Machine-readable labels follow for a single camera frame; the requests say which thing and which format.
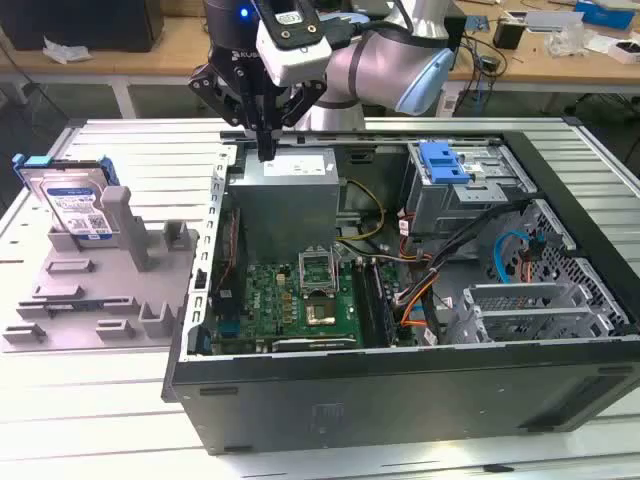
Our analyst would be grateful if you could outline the clear plastic bags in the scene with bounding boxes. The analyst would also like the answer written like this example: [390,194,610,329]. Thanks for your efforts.
[544,22,589,56]

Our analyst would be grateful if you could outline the silver disk bay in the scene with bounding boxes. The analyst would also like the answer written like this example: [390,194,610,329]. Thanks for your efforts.
[444,282,629,346]

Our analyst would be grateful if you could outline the black cable bundle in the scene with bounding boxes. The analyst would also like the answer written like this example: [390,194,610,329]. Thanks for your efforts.
[392,197,531,349]

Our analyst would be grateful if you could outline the orange power wire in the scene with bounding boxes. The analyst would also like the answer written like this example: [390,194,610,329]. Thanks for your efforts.
[394,238,547,331]

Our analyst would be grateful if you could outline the blue data wire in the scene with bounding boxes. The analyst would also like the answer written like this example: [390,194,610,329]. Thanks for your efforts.
[492,229,531,287]

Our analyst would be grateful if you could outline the wooden desk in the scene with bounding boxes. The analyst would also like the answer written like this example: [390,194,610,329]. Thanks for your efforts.
[0,0,640,96]

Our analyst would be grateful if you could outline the white box black insert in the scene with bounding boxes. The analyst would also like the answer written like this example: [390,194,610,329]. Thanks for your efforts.
[607,39,640,65]

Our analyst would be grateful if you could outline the yellow power wires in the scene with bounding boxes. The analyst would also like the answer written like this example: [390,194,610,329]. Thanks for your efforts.
[335,178,387,244]

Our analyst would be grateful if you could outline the grey parts rack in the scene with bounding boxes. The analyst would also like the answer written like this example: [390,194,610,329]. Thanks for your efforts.
[0,185,201,355]

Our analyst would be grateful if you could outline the black PC case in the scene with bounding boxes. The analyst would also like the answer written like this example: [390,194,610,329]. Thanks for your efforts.
[160,128,640,456]

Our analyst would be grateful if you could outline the blue plastic bay bracket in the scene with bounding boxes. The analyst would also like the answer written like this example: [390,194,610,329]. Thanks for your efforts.
[419,142,472,185]

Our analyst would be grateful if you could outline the grey flat box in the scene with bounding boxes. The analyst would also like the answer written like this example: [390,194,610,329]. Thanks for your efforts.
[524,9,584,34]

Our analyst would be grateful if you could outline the large black box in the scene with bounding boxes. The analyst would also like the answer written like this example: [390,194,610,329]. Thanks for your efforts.
[0,0,165,54]

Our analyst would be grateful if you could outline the hard disk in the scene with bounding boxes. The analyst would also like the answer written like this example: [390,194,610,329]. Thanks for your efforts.
[12,153,121,249]

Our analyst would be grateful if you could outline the crumpled white plastic bag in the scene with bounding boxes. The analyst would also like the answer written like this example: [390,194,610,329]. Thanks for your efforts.
[42,34,94,65]

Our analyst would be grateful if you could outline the CPU socket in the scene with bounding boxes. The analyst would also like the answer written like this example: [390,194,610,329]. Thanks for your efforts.
[303,297,340,330]

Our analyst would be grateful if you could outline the small black cube device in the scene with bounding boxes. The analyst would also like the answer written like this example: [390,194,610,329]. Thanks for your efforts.
[492,17,526,50]

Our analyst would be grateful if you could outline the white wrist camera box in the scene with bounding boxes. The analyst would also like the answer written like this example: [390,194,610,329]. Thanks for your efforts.
[255,0,335,87]

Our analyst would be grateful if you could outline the grey power supply unit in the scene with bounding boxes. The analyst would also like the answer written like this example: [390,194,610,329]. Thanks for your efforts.
[227,147,344,266]

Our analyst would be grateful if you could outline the black graphics card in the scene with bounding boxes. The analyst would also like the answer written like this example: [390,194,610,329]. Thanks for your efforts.
[269,335,360,353]

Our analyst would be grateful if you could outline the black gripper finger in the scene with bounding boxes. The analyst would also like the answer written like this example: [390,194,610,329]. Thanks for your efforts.
[187,64,269,161]
[268,82,327,162]

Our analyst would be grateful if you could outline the blue cardboard box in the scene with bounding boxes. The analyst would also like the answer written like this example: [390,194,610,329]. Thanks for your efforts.
[574,0,636,29]

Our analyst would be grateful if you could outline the silver drive cage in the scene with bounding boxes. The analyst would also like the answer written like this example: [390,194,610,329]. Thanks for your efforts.
[403,141,539,246]

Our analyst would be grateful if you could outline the green motherboard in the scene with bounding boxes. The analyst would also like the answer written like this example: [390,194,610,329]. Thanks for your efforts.
[209,257,406,354]

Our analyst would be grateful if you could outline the black computer tower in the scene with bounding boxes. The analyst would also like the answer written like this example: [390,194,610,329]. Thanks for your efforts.
[439,13,469,54]

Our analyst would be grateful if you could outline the metal socket cover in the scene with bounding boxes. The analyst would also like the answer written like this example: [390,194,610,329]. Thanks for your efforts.
[297,247,342,297]

